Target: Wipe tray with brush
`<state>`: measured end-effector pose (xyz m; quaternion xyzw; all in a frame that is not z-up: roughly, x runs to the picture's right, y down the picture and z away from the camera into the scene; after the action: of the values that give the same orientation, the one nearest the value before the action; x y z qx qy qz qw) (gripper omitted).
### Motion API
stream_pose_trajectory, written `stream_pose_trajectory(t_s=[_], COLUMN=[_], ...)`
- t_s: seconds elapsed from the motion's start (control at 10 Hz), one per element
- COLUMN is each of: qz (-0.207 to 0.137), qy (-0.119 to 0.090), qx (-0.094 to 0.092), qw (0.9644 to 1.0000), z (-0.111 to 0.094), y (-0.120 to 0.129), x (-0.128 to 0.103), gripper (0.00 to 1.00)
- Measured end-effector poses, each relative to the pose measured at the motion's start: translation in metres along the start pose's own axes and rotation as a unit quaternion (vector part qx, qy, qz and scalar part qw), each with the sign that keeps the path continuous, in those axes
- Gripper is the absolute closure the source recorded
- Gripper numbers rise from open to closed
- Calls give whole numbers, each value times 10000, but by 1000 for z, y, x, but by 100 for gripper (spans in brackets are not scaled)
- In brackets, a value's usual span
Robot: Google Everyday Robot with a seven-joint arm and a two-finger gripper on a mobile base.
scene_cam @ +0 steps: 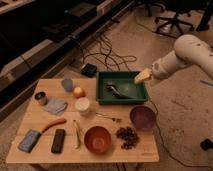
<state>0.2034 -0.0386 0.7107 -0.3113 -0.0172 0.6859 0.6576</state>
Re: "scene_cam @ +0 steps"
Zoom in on orange bowl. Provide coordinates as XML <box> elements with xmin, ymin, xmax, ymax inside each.
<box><xmin>84</xmin><ymin>126</ymin><xmax>112</xmax><ymax>154</ymax></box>

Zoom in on green plastic tray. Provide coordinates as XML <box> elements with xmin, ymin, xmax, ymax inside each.
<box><xmin>96</xmin><ymin>71</ymin><xmax>149</xmax><ymax>105</ymax></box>

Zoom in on wooden table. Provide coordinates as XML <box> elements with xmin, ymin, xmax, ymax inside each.
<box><xmin>6</xmin><ymin>79</ymin><xmax>159</xmax><ymax>164</ymax></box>

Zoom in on blue sponge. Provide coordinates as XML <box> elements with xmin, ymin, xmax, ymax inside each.
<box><xmin>18</xmin><ymin>129</ymin><xmax>41</xmax><ymax>153</ymax></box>

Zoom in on black office chair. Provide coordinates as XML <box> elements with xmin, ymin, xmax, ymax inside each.
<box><xmin>154</xmin><ymin>0</ymin><xmax>194</xmax><ymax>36</ymax></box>

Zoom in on black rectangular block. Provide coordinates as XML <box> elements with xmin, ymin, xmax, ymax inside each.
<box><xmin>51</xmin><ymin>129</ymin><xmax>66</xmax><ymax>154</ymax></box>

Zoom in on black power adapter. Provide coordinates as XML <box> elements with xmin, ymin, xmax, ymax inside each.
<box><xmin>81</xmin><ymin>63</ymin><xmax>97</xmax><ymax>78</ymax></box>

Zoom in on white lidded cup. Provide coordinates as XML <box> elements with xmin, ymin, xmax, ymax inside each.
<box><xmin>75</xmin><ymin>97</ymin><xmax>90</xmax><ymax>116</ymax></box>

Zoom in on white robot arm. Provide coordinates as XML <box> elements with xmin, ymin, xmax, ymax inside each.
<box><xmin>134</xmin><ymin>34</ymin><xmax>213</xmax><ymax>84</ymax></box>

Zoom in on orange carrot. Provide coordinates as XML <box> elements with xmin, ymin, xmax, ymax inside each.
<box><xmin>41</xmin><ymin>118</ymin><xmax>67</xmax><ymax>134</ymax></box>

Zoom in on grey folded cloth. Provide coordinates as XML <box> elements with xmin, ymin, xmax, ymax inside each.
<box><xmin>44</xmin><ymin>98</ymin><xmax>68</xmax><ymax>115</ymax></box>

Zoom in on small metal cup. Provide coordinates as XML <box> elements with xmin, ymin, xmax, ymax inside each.
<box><xmin>34</xmin><ymin>92</ymin><xmax>47</xmax><ymax>106</ymax></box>

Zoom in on purple bowl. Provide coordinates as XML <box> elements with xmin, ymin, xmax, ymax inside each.
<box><xmin>130</xmin><ymin>105</ymin><xmax>156</xmax><ymax>130</ymax></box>

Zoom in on black box on floor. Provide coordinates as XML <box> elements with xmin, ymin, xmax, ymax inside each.
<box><xmin>200</xmin><ymin>139</ymin><xmax>213</xmax><ymax>151</ymax></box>

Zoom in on apple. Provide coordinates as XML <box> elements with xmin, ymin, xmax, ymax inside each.
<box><xmin>73</xmin><ymin>87</ymin><xmax>86</xmax><ymax>98</ymax></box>

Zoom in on black brush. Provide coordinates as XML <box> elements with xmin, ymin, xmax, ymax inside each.
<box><xmin>106</xmin><ymin>85</ymin><xmax>134</xmax><ymax>99</ymax></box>

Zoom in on tangled black cables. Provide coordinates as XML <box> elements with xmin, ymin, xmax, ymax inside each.
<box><xmin>71</xmin><ymin>31</ymin><xmax>138</xmax><ymax>73</ymax></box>

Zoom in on grey plastic cup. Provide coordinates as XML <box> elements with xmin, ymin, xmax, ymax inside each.
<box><xmin>61</xmin><ymin>78</ymin><xmax>74</xmax><ymax>92</ymax></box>

